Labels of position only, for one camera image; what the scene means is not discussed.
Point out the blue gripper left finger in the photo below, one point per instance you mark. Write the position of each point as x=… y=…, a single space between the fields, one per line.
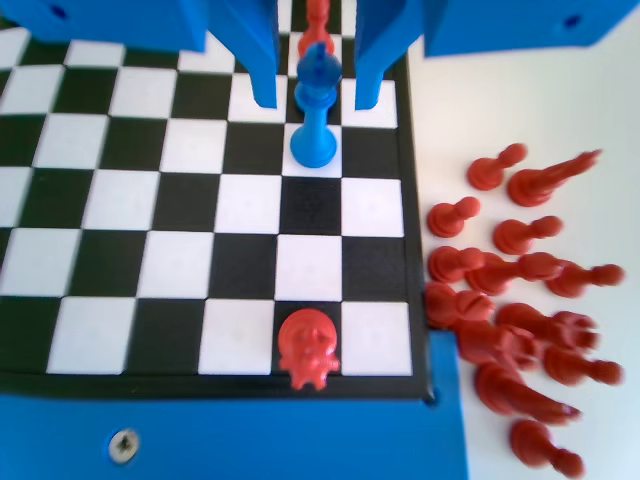
x=262 y=50

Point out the red chess rook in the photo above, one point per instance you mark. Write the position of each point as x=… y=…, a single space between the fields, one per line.
x=520 y=320
x=480 y=345

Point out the silver screw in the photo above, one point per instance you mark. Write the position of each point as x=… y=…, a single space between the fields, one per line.
x=123 y=445

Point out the blue base plate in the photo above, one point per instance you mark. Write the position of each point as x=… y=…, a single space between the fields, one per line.
x=250 y=440

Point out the red chess queen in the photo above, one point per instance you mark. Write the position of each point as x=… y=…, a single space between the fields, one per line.
x=307 y=340

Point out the blue chess king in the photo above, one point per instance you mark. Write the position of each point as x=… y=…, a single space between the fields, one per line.
x=312 y=145

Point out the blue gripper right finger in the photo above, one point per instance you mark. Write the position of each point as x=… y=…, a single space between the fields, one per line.
x=367 y=60

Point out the red chess king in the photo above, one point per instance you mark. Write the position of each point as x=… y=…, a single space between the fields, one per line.
x=497 y=385

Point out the black and white chessboard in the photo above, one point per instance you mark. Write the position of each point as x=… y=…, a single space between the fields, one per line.
x=125 y=200

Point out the red chess pawn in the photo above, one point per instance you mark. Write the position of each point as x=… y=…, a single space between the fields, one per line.
x=445 y=220
x=315 y=30
x=512 y=235
x=530 y=440
x=485 y=175
x=567 y=282
x=565 y=365
x=445 y=262

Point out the red chess bishop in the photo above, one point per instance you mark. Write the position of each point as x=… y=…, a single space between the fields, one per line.
x=450 y=305

